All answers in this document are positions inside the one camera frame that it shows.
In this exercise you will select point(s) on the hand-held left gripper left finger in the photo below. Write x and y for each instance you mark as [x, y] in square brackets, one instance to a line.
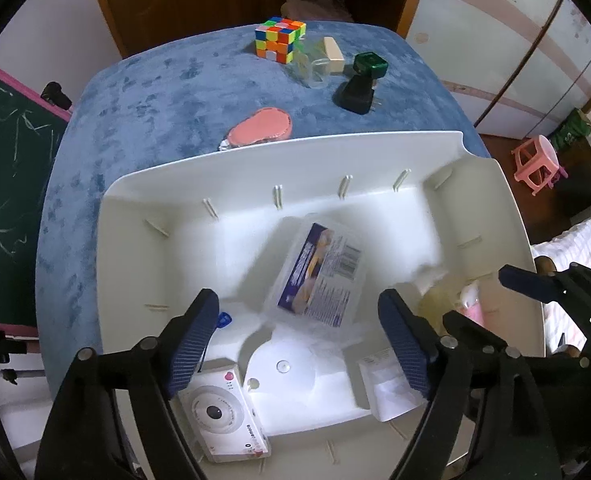
[193, 345]

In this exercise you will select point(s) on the pink oval pouch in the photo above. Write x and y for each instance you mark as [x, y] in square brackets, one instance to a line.
[260, 127]

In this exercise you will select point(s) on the brown wooden door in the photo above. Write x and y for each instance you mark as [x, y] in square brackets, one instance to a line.
[175, 0]

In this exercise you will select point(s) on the beige wedge block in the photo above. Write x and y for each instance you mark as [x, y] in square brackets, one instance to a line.
[334, 55]

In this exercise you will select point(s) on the green carton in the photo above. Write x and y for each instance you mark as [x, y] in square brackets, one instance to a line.
[573, 130]

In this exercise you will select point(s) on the clear labelled plastic box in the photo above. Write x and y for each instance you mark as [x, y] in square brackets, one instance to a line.
[320, 270]

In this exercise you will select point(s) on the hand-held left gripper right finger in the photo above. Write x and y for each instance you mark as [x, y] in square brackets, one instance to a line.
[405, 345]

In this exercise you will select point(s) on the white plastic tray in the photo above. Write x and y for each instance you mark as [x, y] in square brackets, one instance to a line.
[225, 240]

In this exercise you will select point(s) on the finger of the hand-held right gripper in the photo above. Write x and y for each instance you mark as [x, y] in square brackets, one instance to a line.
[525, 280]
[475, 327]

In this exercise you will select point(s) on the green square box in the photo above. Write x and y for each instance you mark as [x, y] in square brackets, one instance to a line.
[370, 66]

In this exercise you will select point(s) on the white compact camera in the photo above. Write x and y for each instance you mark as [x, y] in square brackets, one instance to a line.
[220, 410]

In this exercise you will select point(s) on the black easel knob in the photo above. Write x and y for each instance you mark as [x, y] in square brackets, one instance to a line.
[55, 95]

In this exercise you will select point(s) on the white round disc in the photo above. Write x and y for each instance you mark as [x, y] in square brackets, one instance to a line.
[295, 375]

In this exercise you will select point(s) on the pink plastic stool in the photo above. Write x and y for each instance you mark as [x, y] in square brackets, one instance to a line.
[535, 160]

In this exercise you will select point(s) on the clear plastic cup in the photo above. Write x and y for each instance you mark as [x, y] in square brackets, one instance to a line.
[315, 74]

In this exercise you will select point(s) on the folded pink towel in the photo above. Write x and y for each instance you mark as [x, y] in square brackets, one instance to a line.
[315, 6]

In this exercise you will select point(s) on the pale blue floral wardrobe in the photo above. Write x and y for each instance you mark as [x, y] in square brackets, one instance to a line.
[500, 50]

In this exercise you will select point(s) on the white checked towel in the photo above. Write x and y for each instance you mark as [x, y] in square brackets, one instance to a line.
[580, 245]

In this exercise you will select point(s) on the black charger plug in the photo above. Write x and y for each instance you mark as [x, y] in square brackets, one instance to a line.
[355, 95]

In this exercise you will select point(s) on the green chalkboard pink frame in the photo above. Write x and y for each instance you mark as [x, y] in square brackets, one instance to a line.
[5, 185]

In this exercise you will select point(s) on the multicoloured puzzle cube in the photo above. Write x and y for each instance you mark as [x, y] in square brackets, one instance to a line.
[280, 40]

